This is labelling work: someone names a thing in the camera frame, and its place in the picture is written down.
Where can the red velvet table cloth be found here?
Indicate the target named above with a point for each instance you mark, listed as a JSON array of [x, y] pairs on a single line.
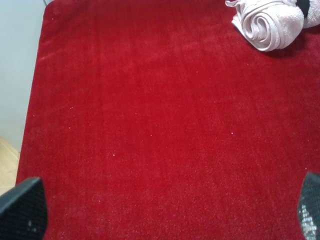
[[157, 120]]

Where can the rolled pink towel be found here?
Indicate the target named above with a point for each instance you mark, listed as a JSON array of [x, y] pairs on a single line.
[[273, 24]]

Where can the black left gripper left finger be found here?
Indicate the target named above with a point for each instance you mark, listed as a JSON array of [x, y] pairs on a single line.
[[23, 211]]

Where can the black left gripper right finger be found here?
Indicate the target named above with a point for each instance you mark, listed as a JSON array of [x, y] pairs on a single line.
[[308, 208]]

